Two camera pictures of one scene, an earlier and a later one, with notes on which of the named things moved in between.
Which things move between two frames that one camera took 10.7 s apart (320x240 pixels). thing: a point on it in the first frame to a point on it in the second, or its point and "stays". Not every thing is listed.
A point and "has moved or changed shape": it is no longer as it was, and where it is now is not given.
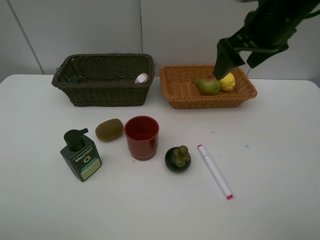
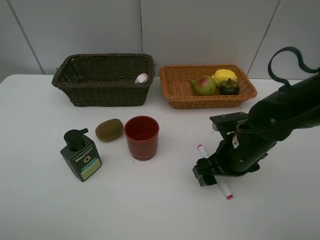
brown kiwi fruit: x=109 y=130 stays
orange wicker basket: x=178 y=84 stays
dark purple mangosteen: x=178 y=159 to x=229 y=87
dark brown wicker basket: x=106 y=79 stays
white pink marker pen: x=205 y=154 stays
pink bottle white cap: x=142 y=78 stays
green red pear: x=209 y=85 has moved or changed shape
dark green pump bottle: x=80 y=154 stays
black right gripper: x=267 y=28 to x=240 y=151
